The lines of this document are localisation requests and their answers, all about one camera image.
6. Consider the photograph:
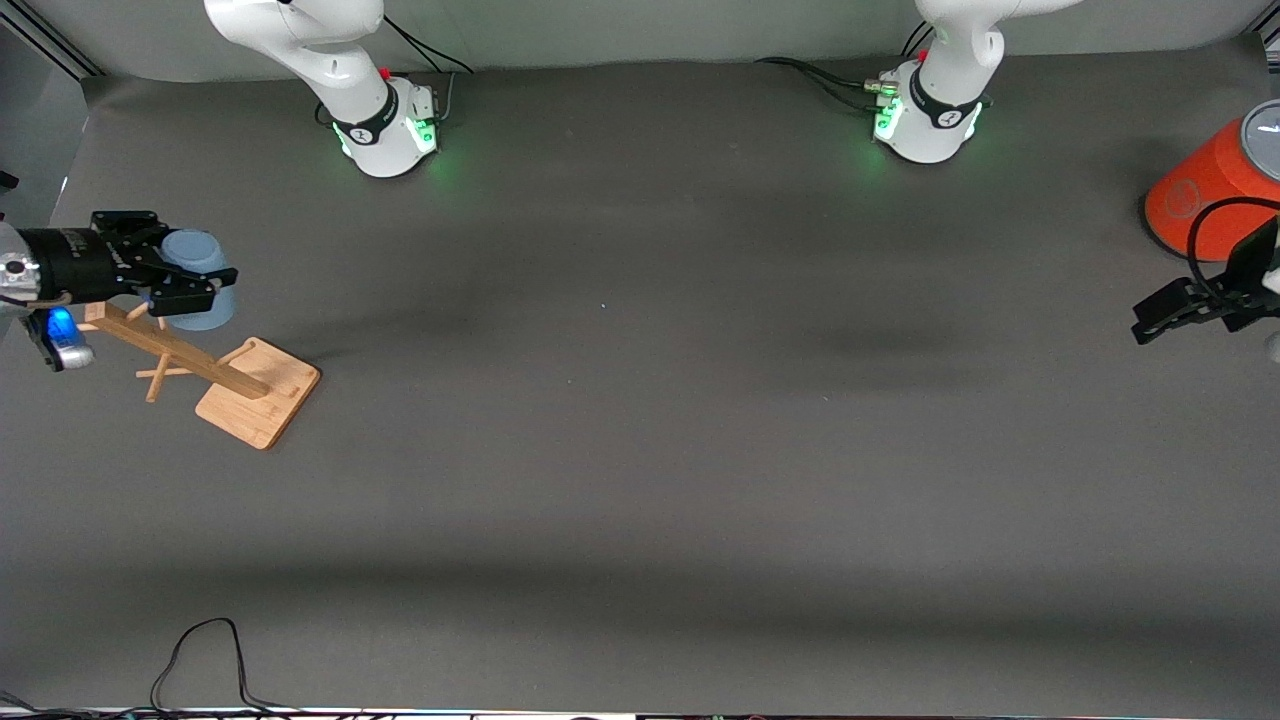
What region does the light blue plastic cup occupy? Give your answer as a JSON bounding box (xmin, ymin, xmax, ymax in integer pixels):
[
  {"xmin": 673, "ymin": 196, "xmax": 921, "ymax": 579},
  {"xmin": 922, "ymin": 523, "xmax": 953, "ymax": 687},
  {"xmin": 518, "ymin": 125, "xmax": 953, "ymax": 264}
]
[{"xmin": 160, "ymin": 229, "xmax": 239, "ymax": 332}]

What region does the wooden cup rack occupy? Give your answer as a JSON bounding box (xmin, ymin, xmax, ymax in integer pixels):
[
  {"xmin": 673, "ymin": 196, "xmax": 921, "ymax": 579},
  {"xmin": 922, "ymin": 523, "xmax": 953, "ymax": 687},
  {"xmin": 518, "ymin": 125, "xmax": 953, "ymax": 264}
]
[{"xmin": 78, "ymin": 300, "xmax": 322, "ymax": 451}]

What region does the orange cylindrical canister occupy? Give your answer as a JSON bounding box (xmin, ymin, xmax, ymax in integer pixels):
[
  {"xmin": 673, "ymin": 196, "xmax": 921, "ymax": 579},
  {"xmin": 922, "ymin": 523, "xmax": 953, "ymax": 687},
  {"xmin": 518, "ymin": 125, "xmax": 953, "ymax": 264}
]
[{"xmin": 1144, "ymin": 99, "xmax": 1280, "ymax": 264}]

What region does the aluminium frame profile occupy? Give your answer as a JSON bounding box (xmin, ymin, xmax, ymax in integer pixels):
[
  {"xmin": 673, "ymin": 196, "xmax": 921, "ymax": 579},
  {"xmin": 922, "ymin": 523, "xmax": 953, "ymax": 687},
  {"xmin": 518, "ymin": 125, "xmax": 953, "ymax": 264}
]
[{"xmin": 0, "ymin": 0, "xmax": 105, "ymax": 81}]

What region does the black right arm base cable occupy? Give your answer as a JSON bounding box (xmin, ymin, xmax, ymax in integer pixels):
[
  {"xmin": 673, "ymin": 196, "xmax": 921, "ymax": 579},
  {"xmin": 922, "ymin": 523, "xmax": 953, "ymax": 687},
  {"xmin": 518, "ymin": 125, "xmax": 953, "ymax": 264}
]
[{"xmin": 382, "ymin": 12, "xmax": 472, "ymax": 77}]

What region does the black arm base cable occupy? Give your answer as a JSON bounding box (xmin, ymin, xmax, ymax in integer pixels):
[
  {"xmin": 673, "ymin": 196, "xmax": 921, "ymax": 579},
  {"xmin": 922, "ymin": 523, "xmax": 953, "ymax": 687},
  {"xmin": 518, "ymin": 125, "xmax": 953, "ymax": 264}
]
[
  {"xmin": 382, "ymin": 12, "xmax": 472, "ymax": 77},
  {"xmin": 754, "ymin": 56, "xmax": 893, "ymax": 113}
]

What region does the thin black looped cable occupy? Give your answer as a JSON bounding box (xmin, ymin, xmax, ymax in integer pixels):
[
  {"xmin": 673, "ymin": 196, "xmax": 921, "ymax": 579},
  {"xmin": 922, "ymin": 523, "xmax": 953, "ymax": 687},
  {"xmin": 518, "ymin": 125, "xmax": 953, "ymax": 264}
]
[{"xmin": 149, "ymin": 618, "xmax": 301, "ymax": 714}]

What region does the black left arm base cable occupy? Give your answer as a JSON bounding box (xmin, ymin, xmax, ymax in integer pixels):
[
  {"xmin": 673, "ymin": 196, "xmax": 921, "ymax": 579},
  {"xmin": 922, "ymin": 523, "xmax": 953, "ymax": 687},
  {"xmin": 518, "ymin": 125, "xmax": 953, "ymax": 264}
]
[{"xmin": 754, "ymin": 56, "xmax": 893, "ymax": 113}]

